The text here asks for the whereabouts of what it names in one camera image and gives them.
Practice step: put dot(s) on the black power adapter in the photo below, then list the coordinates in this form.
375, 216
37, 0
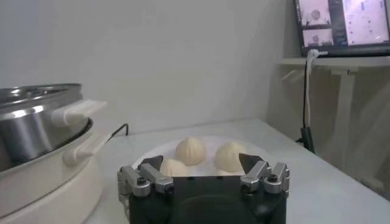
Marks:
307, 138

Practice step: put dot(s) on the dark grey open laptop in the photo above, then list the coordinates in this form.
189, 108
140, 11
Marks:
344, 24

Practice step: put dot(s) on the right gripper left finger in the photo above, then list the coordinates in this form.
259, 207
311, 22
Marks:
158, 179

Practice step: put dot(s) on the stainless steel steamer pot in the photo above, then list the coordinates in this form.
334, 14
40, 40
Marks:
27, 134

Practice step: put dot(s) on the white round plate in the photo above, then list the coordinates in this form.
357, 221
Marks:
210, 164

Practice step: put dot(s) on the white side table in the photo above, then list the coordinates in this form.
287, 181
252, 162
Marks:
350, 62

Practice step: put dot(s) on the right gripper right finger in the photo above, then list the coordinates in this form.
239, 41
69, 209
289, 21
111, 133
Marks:
257, 173

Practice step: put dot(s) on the white steamed baozi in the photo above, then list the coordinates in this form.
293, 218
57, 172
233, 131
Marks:
230, 156
190, 150
173, 169

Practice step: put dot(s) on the cream electric cooker base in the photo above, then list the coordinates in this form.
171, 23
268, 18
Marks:
45, 191

